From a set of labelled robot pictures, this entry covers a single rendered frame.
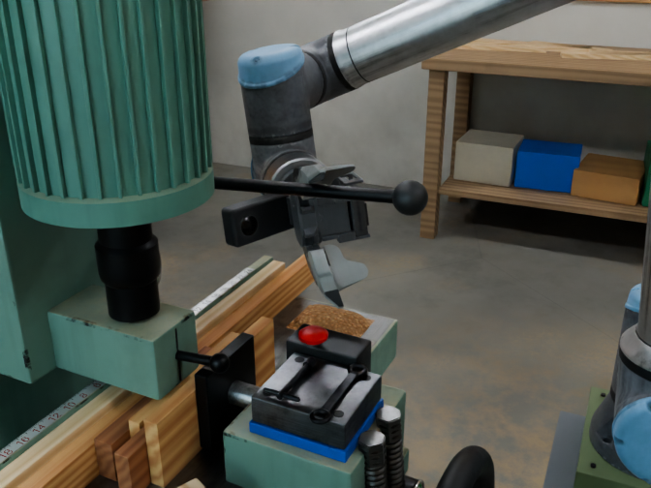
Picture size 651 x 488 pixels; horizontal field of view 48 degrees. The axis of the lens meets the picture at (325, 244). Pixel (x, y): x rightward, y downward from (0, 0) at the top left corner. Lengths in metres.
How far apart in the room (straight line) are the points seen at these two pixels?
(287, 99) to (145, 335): 0.41
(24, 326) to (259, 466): 0.27
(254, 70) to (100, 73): 0.41
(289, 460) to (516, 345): 2.10
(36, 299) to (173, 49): 0.30
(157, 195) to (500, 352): 2.15
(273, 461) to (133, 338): 0.18
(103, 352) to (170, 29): 0.33
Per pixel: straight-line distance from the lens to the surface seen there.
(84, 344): 0.79
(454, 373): 2.55
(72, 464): 0.75
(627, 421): 0.99
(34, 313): 0.79
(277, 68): 0.99
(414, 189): 0.71
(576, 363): 2.70
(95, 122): 0.62
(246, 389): 0.77
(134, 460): 0.73
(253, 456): 0.72
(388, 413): 0.72
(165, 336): 0.74
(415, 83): 4.02
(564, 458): 1.38
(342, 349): 0.74
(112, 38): 0.60
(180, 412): 0.74
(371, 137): 4.16
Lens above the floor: 1.40
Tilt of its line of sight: 24 degrees down
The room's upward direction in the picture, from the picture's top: straight up
